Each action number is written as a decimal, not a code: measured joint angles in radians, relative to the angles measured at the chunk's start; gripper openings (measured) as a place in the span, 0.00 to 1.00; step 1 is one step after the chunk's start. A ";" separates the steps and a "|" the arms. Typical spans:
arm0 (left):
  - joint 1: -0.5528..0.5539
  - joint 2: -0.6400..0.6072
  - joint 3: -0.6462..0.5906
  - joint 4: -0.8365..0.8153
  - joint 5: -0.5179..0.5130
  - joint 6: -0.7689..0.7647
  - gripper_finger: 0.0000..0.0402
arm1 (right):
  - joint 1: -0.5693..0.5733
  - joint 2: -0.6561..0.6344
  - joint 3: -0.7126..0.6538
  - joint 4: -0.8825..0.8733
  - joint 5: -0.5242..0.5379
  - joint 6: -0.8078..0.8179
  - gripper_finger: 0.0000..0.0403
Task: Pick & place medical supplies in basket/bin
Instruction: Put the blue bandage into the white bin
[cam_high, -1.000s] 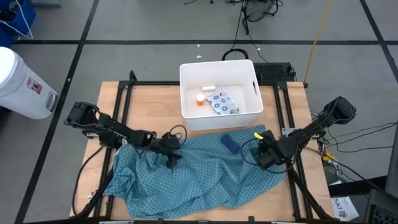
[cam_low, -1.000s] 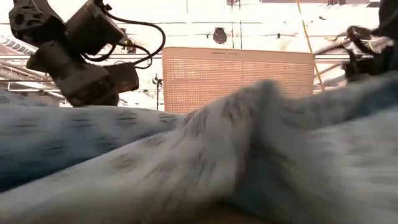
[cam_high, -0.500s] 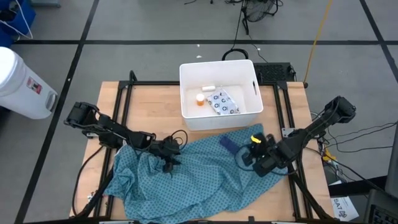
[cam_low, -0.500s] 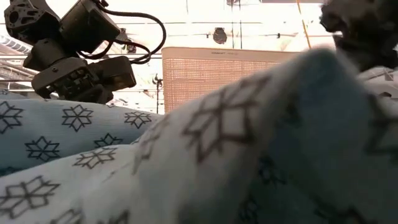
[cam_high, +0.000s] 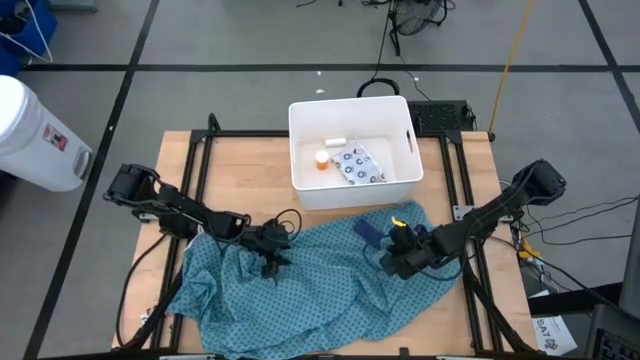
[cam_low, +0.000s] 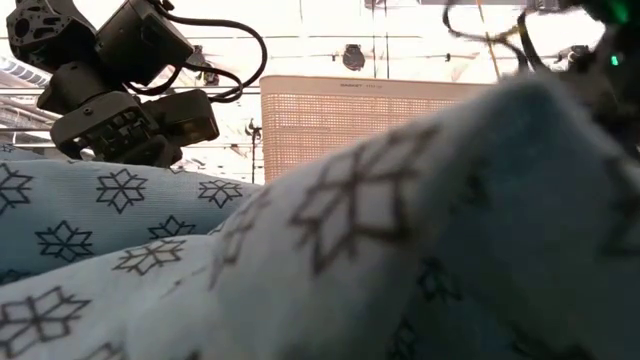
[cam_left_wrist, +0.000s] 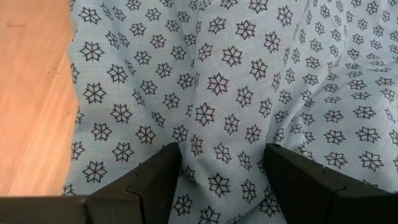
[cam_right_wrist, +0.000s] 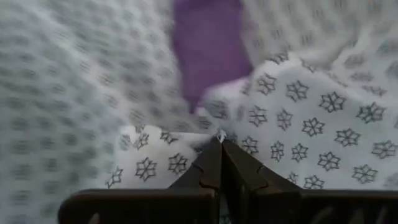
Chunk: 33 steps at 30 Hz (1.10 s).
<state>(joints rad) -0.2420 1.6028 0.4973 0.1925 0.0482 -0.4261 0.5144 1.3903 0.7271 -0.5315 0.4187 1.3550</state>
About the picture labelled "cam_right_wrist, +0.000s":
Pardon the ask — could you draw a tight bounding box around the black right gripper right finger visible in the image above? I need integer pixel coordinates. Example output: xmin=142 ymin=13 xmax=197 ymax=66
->
xmin=222 ymin=139 xmax=398 ymax=224

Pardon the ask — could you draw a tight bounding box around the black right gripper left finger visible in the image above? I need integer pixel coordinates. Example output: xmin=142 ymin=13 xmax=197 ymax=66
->
xmin=57 ymin=138 xmax=223 ymax=224

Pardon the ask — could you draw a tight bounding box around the blue patterned cloth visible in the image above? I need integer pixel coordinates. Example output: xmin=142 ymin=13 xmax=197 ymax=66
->
xmin=0 ymin=0 xmax=398 ymax=224

